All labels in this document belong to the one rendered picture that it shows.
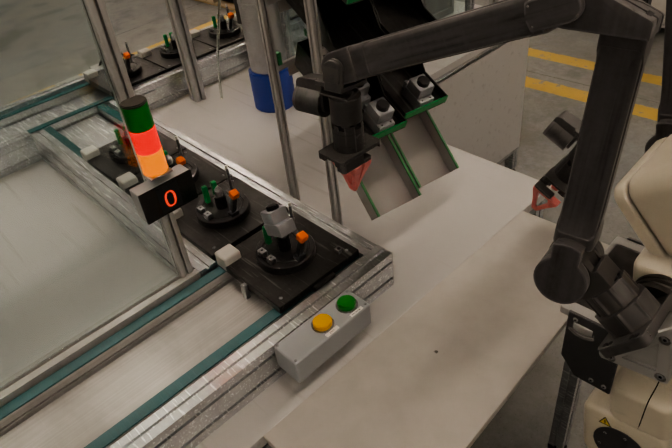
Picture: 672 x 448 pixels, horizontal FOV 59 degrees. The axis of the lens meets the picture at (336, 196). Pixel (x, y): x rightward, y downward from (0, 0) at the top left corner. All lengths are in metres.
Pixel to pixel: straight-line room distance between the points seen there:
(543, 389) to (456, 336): 1.05
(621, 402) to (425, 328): 0.40
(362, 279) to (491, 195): 0.55
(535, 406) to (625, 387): 1.05
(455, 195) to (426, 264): 0.30
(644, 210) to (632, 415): 0.46
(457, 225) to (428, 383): 0.51
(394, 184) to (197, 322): 0.57
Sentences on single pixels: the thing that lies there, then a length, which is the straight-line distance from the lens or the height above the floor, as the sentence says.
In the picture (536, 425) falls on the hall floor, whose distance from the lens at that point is 2.28.
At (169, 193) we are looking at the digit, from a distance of 1.26.
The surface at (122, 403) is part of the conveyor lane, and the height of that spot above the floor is 0.92.
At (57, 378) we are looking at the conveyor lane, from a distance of 1.37.
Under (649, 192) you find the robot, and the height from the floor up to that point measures 1.33.
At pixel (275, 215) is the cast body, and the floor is 1.09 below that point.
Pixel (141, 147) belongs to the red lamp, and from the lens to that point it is 1.20.
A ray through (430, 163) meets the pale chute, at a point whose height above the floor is 1.02.
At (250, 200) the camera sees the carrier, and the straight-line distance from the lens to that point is 1.60.
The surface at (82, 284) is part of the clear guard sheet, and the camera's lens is 1.33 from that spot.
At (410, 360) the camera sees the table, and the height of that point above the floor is 0.86.
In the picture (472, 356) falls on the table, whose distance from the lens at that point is 1.32.
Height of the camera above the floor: 1.89
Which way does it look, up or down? 36 degrees down
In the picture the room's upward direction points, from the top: 7 degrees counter-clockwise
